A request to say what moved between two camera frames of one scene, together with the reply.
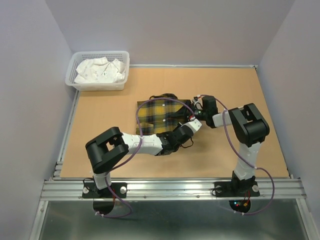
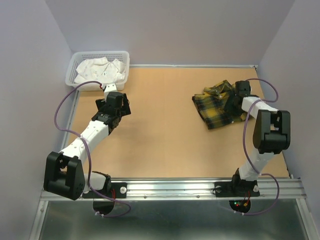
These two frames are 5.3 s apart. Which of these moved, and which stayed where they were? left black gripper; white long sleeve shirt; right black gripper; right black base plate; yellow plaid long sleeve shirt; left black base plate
Moved: right black gripper; yellow plaid long sleeve shirt; left black gripper
Stayed: right black base plate; left black base plate; white long sleeve shirt
